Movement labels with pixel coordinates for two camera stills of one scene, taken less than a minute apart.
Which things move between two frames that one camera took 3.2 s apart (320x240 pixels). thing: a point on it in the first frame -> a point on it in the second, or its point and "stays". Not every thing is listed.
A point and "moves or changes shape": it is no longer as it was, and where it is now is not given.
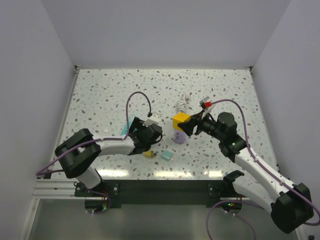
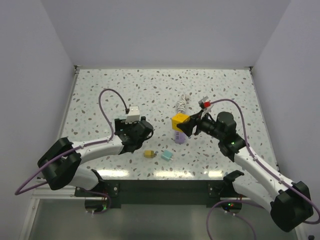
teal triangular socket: [130, 121] moves or changes shape
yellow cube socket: [179, 118] stays
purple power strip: [179, 136] stays
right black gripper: [188, 127] stays
